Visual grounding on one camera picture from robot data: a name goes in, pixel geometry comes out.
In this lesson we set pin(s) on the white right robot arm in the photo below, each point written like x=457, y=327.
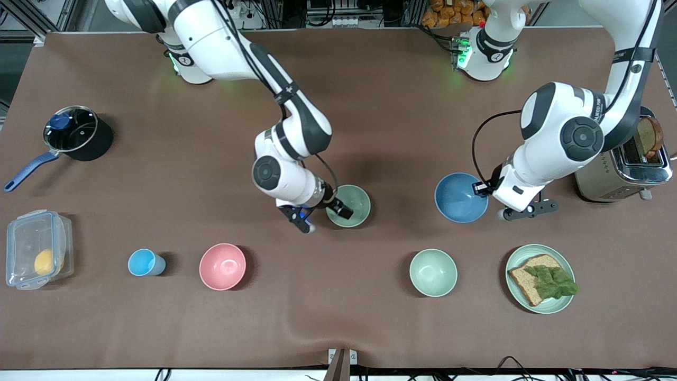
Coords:
x=222, y=47

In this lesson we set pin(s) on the glass lid with blue knob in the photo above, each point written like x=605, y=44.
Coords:
x=71, y=129

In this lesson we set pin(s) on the bag of orange fruits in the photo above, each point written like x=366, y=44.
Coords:
x=452, y=13

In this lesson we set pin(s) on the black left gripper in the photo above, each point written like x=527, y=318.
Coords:
x=492, y=185

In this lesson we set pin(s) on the blue bowl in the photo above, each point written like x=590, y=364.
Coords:
x=457, y=201

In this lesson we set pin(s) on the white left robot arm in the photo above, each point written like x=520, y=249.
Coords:
x=576, y=137

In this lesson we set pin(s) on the clear plastic lidded container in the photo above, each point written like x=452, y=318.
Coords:
x=24, y=238

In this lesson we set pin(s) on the brown bread slice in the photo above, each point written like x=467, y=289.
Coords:
x=526, y=283

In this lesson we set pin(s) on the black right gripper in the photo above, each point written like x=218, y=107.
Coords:
x=332, y=202

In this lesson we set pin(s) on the brown toast slice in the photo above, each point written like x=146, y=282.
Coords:
x=649, y=137

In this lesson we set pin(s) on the light green plate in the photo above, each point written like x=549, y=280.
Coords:
x=515, y=293

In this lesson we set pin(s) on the beige and chrome toaster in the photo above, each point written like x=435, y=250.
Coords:
x=608, y=180

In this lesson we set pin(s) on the brown table cover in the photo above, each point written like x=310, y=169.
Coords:
x=370, y=317

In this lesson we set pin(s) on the yellow lemon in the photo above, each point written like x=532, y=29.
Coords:
x=44, y=262

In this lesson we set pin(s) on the light green bowl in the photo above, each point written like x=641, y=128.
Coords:
x=433, y=272
x=357, y=198

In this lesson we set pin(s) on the blue cup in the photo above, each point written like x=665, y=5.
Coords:
x=142, y=262

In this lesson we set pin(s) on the white power strip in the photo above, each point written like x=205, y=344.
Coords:
x=333, y=22

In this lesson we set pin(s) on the pink bowl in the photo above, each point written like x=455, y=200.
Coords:
x=222, y=266

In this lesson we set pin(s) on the metal bracket at table edge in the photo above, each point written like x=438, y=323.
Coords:
x=342, y=362

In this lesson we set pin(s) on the green lettuce leaf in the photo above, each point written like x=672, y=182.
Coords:
x=552, y=283

